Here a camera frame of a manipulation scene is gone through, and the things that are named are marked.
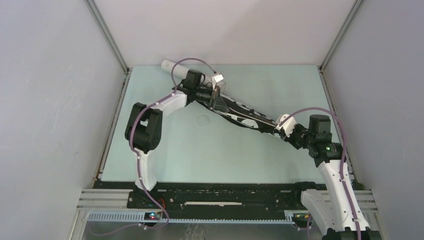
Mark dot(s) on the left electronics board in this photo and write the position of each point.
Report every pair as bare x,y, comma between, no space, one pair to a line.
152,216

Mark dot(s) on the white shuttlecock tube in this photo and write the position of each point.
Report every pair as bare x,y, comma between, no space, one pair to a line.
181,71

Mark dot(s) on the right electronics board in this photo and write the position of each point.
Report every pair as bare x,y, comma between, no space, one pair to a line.
302,221

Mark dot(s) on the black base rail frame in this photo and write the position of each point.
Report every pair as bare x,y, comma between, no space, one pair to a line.
207,203

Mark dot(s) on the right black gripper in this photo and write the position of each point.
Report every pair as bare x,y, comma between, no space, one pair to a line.
297,127

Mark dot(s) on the electronics board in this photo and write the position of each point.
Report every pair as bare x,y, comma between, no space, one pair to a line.
302,221
152,216

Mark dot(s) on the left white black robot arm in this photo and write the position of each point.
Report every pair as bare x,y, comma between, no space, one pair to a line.
144,127

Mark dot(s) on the black racket cover bag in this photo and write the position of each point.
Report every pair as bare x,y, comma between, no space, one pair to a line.
240,115

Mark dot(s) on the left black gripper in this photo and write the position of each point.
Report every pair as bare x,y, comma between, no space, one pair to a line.
212,98

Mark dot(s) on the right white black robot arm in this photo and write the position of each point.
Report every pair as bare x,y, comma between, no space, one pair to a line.
341,218

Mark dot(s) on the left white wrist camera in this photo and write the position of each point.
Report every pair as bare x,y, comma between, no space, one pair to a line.
218,82

